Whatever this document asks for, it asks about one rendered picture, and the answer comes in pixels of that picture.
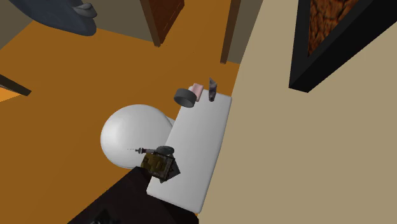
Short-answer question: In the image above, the brown patterned box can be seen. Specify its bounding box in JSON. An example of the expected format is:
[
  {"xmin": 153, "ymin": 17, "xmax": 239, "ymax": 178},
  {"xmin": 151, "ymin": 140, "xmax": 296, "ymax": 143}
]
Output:
[{"xmin": 140, "ymin": 151, "xmax": 181, "ymax": 184}]

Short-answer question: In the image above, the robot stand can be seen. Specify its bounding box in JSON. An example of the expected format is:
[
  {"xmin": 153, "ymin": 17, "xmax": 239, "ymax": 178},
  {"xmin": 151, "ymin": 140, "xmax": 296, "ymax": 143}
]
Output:
[{"xmin": 66, "ymin": 166, "xmax": 199, "ymax": 224}]

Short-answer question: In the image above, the grey mottled figure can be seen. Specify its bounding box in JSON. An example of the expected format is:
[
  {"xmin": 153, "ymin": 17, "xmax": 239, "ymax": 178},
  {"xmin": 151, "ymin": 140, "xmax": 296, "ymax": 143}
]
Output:
[{"xmin": 207, "ymin": 77, "xmax": 218, "ymax": 102}]

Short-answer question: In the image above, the brown door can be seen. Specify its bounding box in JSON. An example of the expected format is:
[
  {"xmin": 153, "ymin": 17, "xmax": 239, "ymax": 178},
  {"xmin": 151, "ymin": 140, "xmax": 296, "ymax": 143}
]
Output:
[{"xmin": 139, "ymin": 0, "xmax": 185, "ymax": 48}]

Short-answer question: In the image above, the dark grey round bowl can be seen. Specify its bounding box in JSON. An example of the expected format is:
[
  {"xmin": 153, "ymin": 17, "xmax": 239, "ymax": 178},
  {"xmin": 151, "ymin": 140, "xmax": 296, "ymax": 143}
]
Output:
[{"xmin": 173, "ymin": 88, "xmax": 197, "ymax": 109}]

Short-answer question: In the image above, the grey tool with round head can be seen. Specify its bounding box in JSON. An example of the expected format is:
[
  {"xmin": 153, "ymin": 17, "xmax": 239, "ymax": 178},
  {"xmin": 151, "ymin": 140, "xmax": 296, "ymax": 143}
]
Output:
[{"xmin": 127, "ymin": 145, "xmax": 175, "ymax": 156}]

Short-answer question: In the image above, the pink box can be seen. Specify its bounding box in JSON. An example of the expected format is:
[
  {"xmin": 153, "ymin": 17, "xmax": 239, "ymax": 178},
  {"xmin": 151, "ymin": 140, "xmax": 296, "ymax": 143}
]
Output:
[{"xmin": 189, "ymin": 83, "xmax": 204, "ymax": 102}]

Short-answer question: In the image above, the black framed wall picture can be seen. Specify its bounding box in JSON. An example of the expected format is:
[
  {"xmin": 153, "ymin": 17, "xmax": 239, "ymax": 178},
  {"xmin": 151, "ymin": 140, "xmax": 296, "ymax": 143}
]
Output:
[{"xmin": 288, "ymin": 0, "xmax": 397, "ymax": 94}]

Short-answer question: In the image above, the brown door frame post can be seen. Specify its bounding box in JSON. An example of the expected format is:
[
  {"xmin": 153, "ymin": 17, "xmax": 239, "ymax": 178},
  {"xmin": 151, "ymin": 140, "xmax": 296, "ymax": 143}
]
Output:
[{"xmin": 219, "ymin": 0, "xmax": 242, "ymax": 65}]

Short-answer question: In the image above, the black slanted board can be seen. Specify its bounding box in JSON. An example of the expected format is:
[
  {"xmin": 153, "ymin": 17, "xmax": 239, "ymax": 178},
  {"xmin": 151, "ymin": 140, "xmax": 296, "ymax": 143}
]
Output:
[{"xmin": 0, "ymin": 74, "xmax": 32, "ymax": 97}]

